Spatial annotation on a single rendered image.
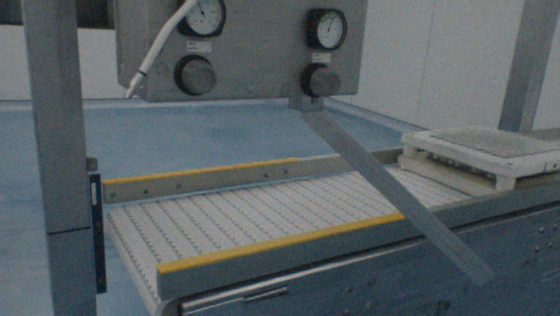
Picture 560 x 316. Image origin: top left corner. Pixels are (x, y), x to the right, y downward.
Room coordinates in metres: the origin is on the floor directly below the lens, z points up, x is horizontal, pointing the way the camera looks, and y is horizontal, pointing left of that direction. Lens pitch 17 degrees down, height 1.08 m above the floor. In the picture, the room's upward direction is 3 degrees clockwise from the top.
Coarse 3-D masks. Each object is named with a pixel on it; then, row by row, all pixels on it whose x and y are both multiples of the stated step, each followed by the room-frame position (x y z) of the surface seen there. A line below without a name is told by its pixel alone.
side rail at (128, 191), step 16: (304, 160) 0.82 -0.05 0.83; (320, 160) 0.83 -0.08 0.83; (336, 160) 0.85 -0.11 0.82; (384, 160) 0.92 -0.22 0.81; (176, 176) 0.69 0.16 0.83; (192, 176) 0.70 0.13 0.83; (208, 176) 0.72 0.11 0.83; (224, 176) 0.73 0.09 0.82; (240, 176) 0.75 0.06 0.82; (256, 176) 0.76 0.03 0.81; (272, 176) 0.78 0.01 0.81; (288, 176) 0.80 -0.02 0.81; (112, 192) 0.64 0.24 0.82; (128, 192) 0.65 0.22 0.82; (144, 192) 0.66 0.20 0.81; (160, 192) 0.67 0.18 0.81; (176, 192) 0.69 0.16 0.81
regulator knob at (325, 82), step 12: (312, 60) 0.45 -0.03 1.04; (324, 60) 0.45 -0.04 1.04; (312, 72) 0.44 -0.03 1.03; (324, 72) 0.43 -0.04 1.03; (336, 72) 0.43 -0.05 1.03; (312, 84) 0.43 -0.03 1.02; (324, 84) 0.43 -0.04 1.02; (336, 84) 0.43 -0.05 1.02; (312, 96) 0.44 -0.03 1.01; (324, 96) 0.43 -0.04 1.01
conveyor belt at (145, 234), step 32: (224, 192) 0.72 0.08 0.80; (256, 192) 0.73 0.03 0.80; (288, 192) 0.74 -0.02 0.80; (320, 192) 0.75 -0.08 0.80; (352, 192) 0.76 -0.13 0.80; (416, 192) 0.78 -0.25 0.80; (448, 192) 0.79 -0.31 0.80; (128, 224) 0.58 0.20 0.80; (160, 224) 0.59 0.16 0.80; (192, 224) 0.59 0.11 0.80; (224, 224) 0.60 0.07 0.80; (256, 224) 0.60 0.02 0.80; (288, 224) 0.61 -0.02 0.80; (320, 224) 0.62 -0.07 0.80; (128, 256) 0.52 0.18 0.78; (160, 256) 0.50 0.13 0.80; (192, 256) 0.50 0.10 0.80
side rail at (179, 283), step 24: (504, 192) 0.70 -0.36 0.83; (528, 192) 0.72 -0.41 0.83; (552, 192) 0.75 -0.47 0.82; (456, 216) 0.63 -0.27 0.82; (480, 216) 0.66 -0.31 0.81; (312, 240) 0.49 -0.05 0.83; (336, 240) 0.51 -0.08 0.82; (360, 240) 0.53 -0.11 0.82; (384, 240) 0.56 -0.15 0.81; (216, 264) 0.43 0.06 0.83; (240, 264) 0.45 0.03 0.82; (264, 264) 0.46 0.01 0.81; (288, 264) 0.48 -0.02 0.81; (168, 288) 0.40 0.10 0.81; (192, 288) 0.42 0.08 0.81
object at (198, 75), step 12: (192, 48) 0.38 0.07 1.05; (204, 48) 0.39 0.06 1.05; (180, 60) 0.38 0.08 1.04; (192, 60) 0.38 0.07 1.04; (204, 60) 0.39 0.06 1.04; (180, 72) 0.37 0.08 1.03; (192, 72) 0.36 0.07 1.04; (204, 72) 0.37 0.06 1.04; (216, 72) 0.37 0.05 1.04; (180, 84) 0.38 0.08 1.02; (192, 84) 0.36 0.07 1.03; (204, 84) 0.37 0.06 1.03; (216, 84) 0.37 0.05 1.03
